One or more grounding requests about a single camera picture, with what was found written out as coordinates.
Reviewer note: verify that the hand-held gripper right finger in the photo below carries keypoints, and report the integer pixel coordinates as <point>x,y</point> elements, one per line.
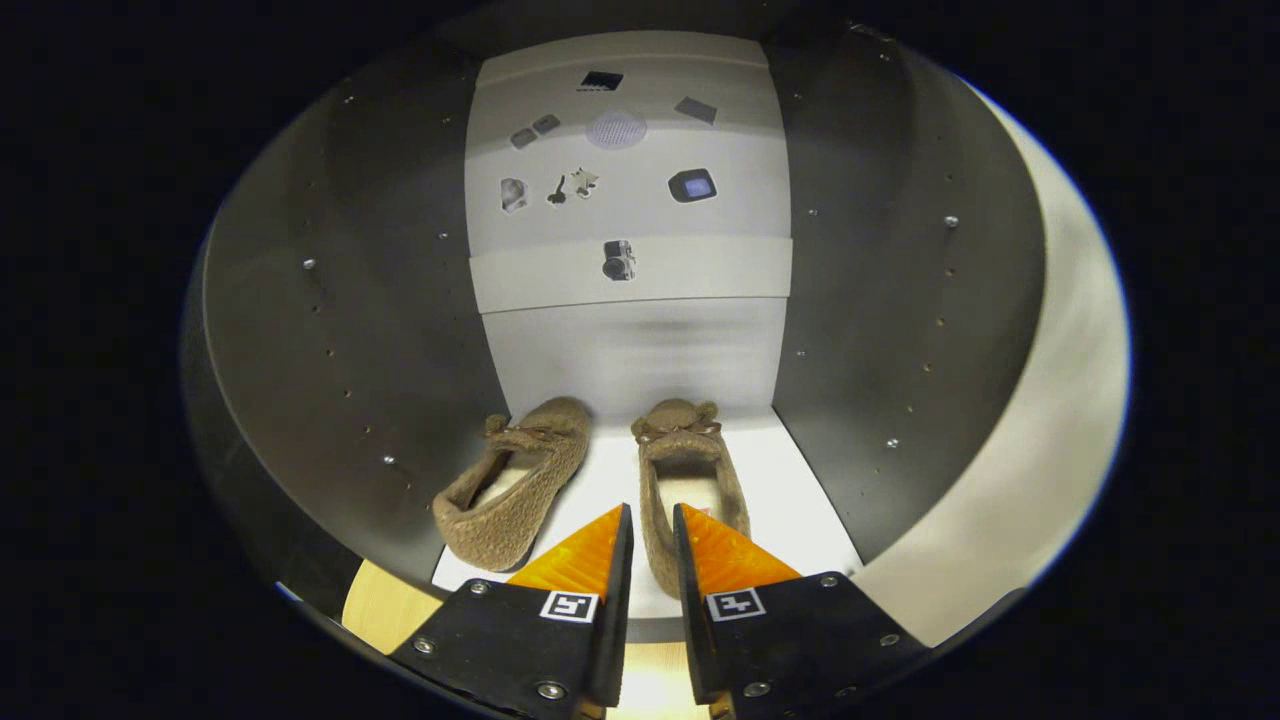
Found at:
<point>690,620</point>

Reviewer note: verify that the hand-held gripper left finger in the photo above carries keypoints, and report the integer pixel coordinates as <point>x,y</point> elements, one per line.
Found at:
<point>614,620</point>

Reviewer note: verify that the grey shoe cabinet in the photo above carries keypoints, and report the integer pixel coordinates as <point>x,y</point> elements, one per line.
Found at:
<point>350,330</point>

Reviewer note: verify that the brown fuzzy shoe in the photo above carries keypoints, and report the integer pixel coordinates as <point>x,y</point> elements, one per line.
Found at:
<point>680,435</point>
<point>520,520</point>

